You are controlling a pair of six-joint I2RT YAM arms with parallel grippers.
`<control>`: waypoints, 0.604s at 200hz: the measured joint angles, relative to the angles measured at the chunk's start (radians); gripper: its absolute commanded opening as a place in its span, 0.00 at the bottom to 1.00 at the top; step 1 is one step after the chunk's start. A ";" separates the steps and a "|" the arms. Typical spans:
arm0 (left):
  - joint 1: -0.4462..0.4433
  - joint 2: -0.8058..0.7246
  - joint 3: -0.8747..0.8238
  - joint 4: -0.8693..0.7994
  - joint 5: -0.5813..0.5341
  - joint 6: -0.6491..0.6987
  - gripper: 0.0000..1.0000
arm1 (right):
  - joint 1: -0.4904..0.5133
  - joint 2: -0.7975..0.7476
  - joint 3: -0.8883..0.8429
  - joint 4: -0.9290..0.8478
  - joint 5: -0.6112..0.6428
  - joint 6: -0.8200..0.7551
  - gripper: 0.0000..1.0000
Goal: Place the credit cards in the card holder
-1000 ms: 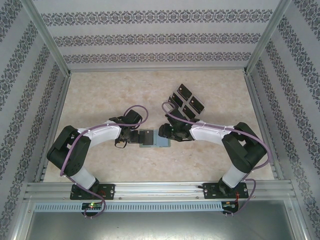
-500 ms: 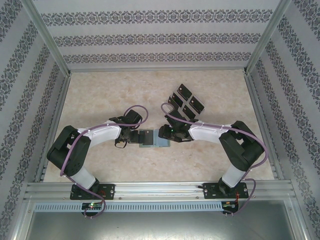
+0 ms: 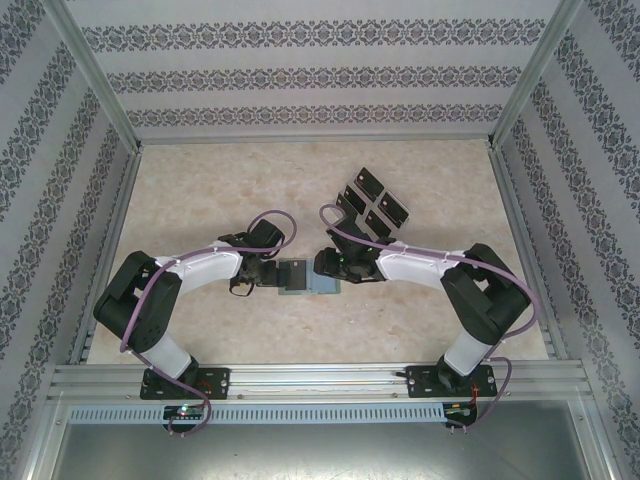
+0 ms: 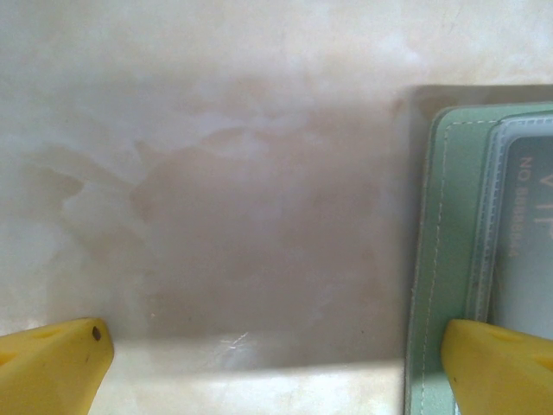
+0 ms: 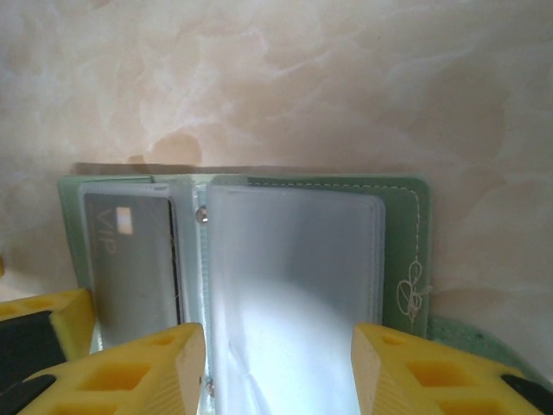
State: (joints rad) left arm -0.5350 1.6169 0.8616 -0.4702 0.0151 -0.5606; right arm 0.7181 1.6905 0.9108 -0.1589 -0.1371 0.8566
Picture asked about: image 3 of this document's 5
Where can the black VIP card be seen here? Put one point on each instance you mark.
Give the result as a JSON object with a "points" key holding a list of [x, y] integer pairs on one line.
{"points": [[369, 181], [378, 222], [394, 207], [351, 200], [300, 274]]}

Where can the green card holder wallet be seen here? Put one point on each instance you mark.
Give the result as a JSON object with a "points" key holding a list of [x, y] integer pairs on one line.
{"points": [[325, 286]]}

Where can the clear acrylic card stand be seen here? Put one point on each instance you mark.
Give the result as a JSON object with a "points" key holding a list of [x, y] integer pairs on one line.
{"points": [[372, 202]]}

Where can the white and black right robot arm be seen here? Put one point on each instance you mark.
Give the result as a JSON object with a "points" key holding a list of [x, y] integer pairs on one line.
{"points": [[410, 262]]}

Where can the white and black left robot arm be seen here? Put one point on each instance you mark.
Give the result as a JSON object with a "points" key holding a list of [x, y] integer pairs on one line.
{"points": [[205, 270]]}

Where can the small controller circuit board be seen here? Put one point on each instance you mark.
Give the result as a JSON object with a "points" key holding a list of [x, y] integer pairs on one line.
{"points": [[184, 412], [459, 409]]}

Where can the grey metal sheet panel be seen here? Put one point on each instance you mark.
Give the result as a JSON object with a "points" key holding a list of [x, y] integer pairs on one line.
{"points": [[320, 455]]}

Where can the aluminium mounting rail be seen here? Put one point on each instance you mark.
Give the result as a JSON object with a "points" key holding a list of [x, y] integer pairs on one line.
{"points": [[320, 382]]}

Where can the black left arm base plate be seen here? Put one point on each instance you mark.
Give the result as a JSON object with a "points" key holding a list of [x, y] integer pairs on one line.
{"points": [[215, 382]]}

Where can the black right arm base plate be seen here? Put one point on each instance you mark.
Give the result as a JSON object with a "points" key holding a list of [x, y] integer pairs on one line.
{"points": [[420, 382]]}

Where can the aluminium side rail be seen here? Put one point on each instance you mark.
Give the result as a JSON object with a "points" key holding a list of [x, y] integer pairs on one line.
{"points": [[107, 240], [530, 255]]}

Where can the aluminium frame post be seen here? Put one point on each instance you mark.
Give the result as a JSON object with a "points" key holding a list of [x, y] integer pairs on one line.
{"points": [[537, 75], [92, 75]]}

